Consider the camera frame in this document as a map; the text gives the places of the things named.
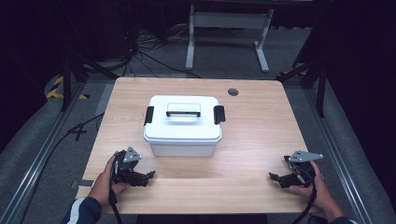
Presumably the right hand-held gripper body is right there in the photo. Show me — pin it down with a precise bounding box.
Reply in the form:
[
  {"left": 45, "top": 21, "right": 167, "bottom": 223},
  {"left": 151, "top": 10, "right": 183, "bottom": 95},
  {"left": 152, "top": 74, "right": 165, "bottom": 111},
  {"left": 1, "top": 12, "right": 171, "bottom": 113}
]
[{"left": 278, "top": 149, "right": 324, "bottom": 189}]

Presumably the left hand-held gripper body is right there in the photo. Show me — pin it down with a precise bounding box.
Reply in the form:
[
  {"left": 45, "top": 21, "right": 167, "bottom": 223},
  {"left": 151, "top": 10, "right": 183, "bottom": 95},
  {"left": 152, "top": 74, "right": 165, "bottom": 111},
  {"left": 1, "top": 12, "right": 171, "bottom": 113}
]
[{"left": 113, "top": 146, "right": 150, "bottom": 188}]

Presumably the white storage box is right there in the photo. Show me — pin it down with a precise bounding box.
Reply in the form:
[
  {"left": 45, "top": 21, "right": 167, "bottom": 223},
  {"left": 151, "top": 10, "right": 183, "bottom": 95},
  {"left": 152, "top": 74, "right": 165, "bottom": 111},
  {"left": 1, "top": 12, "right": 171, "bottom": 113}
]
[{"left": 143, "top": 136, "right": 222, "bottom": 158}]

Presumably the black box latch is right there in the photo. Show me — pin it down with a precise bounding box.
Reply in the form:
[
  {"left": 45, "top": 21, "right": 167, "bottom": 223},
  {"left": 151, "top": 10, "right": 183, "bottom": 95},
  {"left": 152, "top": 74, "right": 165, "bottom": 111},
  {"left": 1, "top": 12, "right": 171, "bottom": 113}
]
[
  {"left": 143, "top": 105, "right": 155, "bottom": 127},
  {"left": 213, "top": 105, "right": 226, "bottom": 125}
]

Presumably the white box lid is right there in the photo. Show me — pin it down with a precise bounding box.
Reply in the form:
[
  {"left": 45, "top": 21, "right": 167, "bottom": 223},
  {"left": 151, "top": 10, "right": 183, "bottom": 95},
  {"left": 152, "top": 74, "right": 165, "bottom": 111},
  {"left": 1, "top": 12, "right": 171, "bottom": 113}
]
[{"left": 143, "top": 94, "right": 223, "bottom": 144}]

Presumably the person's right hand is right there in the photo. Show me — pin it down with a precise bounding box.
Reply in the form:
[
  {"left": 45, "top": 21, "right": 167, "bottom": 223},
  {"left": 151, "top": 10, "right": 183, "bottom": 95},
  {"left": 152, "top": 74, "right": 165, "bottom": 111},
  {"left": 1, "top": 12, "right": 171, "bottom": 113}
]
[{"left": 287, "top": 161, "right": 336, "bottom": 210}]

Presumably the person's left hand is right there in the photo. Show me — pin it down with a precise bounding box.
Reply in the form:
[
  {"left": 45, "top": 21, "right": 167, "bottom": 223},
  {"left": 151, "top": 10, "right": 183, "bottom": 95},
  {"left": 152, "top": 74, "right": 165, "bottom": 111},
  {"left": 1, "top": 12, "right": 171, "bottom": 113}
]
[{"left": 88, "top": 154, "right": 129, "bottom": 206}]

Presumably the black tripod stand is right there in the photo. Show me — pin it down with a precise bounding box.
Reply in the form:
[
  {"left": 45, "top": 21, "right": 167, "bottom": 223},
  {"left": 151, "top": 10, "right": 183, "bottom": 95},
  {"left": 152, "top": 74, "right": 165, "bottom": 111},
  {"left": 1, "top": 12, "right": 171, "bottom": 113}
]
[
  {"left": 276, "top": 46, "right": 330, "bottom": 119},
  {"left": 59, "top": 3, "right": 120, "bottom": 113}
]

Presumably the yellow black hazard tape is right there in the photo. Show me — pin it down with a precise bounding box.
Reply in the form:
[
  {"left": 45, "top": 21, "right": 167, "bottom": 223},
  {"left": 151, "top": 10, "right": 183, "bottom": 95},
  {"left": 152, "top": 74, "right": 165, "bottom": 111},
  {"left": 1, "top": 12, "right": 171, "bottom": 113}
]
[{"left": 46, "top": 75, "right": 90, "bottom": 101}]

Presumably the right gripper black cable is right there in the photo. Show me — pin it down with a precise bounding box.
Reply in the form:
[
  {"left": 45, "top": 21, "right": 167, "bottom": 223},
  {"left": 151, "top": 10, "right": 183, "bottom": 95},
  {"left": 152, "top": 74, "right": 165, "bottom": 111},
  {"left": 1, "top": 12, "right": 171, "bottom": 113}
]
[{"left": 290, "top": 164, "right": 318, "bottom": 224}]

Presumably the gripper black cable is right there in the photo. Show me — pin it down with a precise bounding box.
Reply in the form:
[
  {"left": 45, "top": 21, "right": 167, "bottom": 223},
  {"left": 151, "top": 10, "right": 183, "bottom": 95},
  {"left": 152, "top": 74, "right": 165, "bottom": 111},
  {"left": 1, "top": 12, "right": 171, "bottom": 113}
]
[
  {"left": 290, "top": 164, "right": 318, "bottom": 224},
  {"left": 107, "top": 155, "right": 124, "bottom": 224}
]

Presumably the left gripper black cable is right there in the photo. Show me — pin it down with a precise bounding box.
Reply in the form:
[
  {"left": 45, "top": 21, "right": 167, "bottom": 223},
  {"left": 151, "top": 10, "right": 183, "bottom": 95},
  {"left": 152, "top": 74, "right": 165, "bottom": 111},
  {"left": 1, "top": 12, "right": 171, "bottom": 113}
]
[{"left": 107, "top": 155, "right": 124, "bottom": 224}]

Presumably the aluminium floor rail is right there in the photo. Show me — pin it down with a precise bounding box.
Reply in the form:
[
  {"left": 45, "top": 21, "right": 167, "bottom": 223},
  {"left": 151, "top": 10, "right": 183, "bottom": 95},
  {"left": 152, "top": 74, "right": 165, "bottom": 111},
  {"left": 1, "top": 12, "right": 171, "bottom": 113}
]
[
  {"left": 0, "top": 81, "right": 88, "bottom": 224},
  {"left": 303, "top": 88, "right": 375, "bottom": 224}
]

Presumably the black floor cable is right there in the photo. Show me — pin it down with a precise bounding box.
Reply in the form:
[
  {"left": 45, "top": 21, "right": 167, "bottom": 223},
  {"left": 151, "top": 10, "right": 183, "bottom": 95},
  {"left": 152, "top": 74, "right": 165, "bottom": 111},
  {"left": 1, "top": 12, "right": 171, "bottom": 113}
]
[{"left": 18, "top": 112, "right": 106, "bottom": 224}]

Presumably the bundle of floor cables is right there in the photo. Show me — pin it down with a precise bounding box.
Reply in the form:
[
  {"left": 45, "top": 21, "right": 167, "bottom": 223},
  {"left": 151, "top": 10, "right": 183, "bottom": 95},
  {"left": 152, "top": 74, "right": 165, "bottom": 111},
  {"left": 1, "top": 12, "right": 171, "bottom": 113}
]
[{"left": 120, "top": 22, "right": 204, "bottom": 79}]

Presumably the white metal table frame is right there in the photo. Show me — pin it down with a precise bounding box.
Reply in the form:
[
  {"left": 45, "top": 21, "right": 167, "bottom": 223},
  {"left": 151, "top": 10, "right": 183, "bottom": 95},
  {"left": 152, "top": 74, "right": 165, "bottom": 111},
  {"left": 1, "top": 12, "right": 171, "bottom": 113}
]
[{"left": 185, "top": 5, "right": 275, "bottom": 74}]

